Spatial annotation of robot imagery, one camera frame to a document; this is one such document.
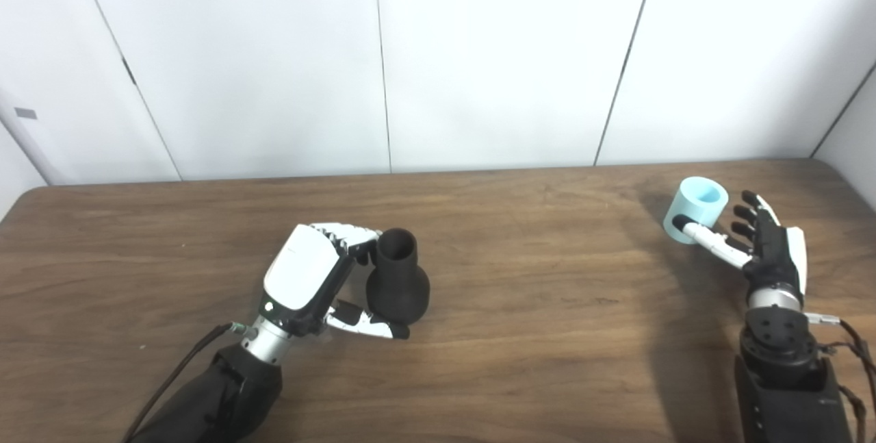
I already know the black flared nozzle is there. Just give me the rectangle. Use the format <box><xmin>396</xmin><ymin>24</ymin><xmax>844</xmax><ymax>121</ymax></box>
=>
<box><xmin>365</xmin><ymin>227</ymin><xmax>431</xmax><ymax>326</ymax></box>

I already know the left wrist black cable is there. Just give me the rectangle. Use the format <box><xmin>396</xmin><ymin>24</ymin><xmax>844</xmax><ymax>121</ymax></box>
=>
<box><xmin>122</xmin><ymin>322</ymin><xmax>254</xmax><ymax>443</ymax></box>

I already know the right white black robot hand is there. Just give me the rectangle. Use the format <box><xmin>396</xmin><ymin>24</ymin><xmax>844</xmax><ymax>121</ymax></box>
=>
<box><xmin>672</xmin><ymin>190</ymin><xmax>808</xmax><ymax>293</ymax></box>

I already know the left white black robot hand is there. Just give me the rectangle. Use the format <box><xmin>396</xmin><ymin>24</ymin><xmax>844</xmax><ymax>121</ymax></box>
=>
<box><xmin>259</xmin><ymin>223</ymin><xmax>410</xmax><ymax>341</ymax></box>

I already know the light-blue cylindrical hose piece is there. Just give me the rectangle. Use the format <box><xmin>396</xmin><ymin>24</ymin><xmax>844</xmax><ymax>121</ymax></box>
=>
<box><xmin>662</xmin><ymin>177</ymin><xmax>729</xmax><ymax>245</ymax></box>

